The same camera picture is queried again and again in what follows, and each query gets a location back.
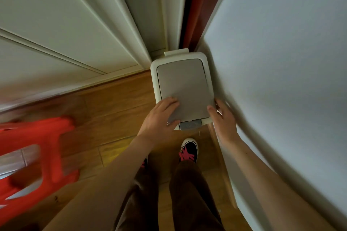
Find person's left hand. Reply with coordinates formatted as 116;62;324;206
137;97;181;146

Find person's right hand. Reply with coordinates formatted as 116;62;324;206
207;98;240;146

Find white lidded trash bin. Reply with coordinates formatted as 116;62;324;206
150;48;217;131

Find person's left forearm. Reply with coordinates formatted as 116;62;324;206
42;134;155;231

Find person's right forearm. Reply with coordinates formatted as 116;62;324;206
223;137;337;231

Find person's right pink-laced shoe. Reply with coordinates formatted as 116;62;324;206
178;138;199;164

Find brown trousers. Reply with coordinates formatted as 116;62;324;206
113;160;226;231

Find red plastic stool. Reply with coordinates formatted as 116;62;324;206
0;115;81;226

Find red trim strip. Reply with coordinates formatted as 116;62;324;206
180;0;234;51

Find white wardrobe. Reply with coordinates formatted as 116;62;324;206
0;0;190;112

